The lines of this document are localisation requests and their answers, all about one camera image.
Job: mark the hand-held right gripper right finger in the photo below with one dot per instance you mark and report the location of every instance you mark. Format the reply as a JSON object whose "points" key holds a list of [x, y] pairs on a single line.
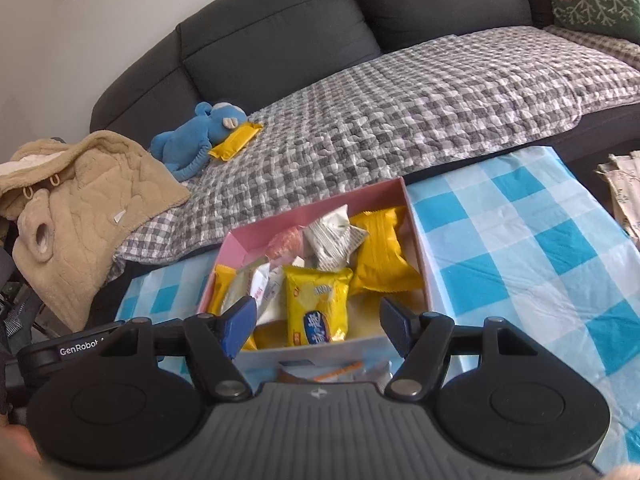
{"points": [[395, 327]]}

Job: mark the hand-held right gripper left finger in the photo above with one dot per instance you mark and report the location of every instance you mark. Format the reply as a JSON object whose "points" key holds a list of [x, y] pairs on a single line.
{"points": [[239, 327]]}

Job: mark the yellow snack packet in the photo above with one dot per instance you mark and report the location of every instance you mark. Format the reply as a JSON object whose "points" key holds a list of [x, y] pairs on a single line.
{"points": [[235, 141], [272, 335], [380, 260], [222, 287]]}

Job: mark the white packet with red label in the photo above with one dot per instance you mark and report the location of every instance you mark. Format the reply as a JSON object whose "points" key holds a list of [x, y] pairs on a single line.
{"points": [[262, 285]]}

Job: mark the pink and white cardboard box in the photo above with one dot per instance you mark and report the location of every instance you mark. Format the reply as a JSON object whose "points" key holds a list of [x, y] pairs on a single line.
{"points": [[250, 247]]}

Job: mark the yellow packet with blue label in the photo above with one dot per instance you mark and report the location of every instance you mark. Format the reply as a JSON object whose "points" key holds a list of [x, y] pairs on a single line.
{"points": [[315, 295]]}

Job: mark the pink snack packet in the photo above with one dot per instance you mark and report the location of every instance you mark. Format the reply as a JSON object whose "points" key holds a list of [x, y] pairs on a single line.
{"points": [[285, 247]]}

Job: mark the white nut snack packet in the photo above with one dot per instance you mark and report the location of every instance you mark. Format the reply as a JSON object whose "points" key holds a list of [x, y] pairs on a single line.
{"points": [[327, 240]]}

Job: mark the dark cloth bag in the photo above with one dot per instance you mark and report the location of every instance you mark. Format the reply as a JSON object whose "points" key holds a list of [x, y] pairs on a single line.
{"points": [[20, 320]]}

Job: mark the clear plastic snack packet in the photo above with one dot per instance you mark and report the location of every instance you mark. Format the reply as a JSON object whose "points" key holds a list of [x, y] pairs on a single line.
{"points": [[345, 372]]}

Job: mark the beige fleece jacket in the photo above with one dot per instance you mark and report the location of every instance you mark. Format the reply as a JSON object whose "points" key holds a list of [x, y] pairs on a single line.
{"points": [[90, 210]]}

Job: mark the blue checkered tablecloth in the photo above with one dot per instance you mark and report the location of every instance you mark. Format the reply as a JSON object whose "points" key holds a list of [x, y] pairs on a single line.
{"points": [[525, 240]]}

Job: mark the blue plush toy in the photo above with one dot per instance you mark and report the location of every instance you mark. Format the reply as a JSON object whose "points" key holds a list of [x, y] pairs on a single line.
{"points": [[185, 145]]}

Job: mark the grey checked blanket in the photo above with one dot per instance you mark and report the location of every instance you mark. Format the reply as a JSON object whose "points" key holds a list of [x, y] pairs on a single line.
{"points": [[400, 105]]}

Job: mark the dark grey sofa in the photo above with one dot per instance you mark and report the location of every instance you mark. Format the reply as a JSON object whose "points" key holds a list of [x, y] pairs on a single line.
{"points": [[275, 45]]}

